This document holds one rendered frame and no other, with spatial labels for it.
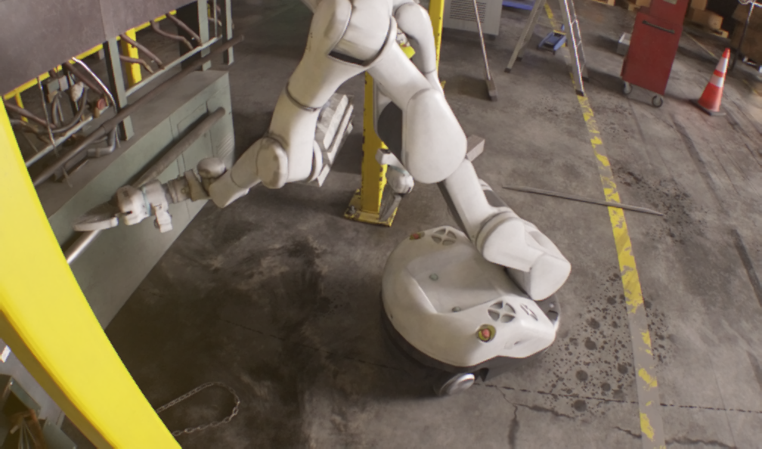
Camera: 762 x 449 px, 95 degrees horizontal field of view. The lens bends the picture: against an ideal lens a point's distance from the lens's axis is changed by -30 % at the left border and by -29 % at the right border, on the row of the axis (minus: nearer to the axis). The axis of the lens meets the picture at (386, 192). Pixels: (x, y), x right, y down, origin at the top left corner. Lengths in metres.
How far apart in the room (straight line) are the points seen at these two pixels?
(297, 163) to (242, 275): 1.30
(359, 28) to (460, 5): 4.63
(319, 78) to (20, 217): 0.48
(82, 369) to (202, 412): 1.11
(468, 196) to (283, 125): 0.61
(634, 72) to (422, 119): 3.83
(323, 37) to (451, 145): 0.50
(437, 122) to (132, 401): 0.80
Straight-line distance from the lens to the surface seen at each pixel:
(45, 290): 0.55
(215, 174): 1.11
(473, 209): 1.29
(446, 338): 1.43
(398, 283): 1.54
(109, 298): 2.04
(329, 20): 0.67
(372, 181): 2.25
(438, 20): 3.63
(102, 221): 1.11
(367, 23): 0.69
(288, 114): 0.80
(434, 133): 1.03
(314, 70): 0.73
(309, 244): 2.20
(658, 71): 4.67
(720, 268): 2.84
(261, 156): 0.85
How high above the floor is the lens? 1.46
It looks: 35 degrees down
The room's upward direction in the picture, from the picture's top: 4 degrees clockwise
